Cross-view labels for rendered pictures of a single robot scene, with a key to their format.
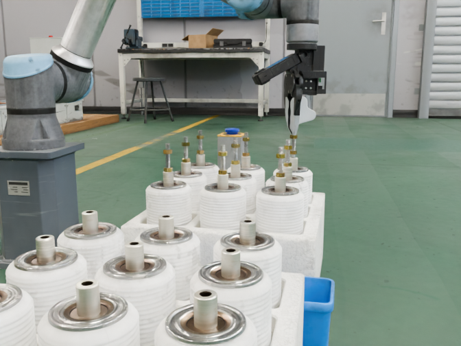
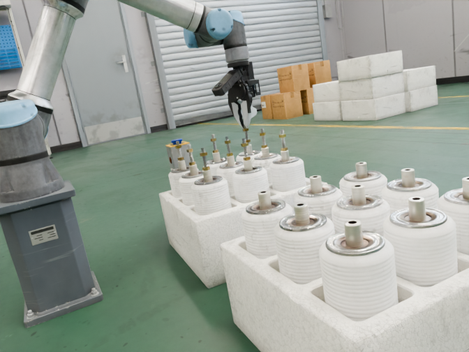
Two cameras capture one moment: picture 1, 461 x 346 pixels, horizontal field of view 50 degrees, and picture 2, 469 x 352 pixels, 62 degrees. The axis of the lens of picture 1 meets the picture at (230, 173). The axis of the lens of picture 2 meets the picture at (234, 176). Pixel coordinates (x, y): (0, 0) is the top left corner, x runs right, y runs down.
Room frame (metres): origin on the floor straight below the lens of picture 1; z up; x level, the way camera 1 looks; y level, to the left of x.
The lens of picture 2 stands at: (0.16, 0.65, 0.48)
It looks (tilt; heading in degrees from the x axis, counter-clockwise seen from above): 13 degrees down; 325
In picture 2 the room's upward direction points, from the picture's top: 10 degrees counter-clockwise
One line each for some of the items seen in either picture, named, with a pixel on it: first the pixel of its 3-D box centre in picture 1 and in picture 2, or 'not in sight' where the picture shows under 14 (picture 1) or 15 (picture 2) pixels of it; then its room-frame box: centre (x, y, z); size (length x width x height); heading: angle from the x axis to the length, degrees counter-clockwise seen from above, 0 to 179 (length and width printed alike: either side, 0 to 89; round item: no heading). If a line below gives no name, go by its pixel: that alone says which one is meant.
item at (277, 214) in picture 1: (279, 235); (289, 191); (0.96, -0.10, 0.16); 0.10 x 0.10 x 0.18
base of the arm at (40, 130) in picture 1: (33, 127); (27, 174); (1.26, 0.50, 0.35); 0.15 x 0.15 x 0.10
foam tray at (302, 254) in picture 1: (235, 244); (240, 216); (1.10, -0.01, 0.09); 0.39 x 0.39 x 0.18; 77
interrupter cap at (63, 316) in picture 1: (88, 312); (417, 218); (0.45, 0.14, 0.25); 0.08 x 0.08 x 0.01
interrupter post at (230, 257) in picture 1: (230, 263); (407, 178); (0.54, 0.00, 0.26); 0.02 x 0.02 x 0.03
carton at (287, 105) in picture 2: not in sight; (286, 105); (3.68, -2.76, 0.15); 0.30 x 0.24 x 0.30; 169
